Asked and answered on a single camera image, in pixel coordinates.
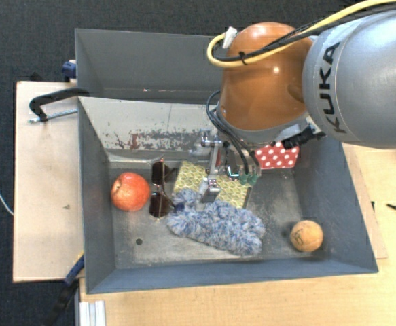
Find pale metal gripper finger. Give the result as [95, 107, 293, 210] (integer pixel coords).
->
[198, 177, 209, 202]
[206, 178, 222, 204]

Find brown sunglasses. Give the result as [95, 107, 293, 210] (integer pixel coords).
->
[148, 160, 179, 221]

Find black cylinder on white bracket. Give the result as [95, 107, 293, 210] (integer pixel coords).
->
[281, 124, 325, 149]

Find tan ball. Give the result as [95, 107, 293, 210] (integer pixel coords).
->
[289, 219, 325, 253]

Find grey metal bin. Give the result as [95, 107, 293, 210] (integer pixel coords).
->
[74, 28, 379, 295]

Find red box with white dots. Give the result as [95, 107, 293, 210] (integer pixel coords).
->
[253, 140, 301, 170]

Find pale wood board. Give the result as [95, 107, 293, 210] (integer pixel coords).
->
[12, 81, 86, 283]

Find red apple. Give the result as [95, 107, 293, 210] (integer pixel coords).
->
[110, 171, 151, 213]

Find blue and white fluffy cloth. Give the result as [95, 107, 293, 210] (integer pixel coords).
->
[165, 187, 266, 258]

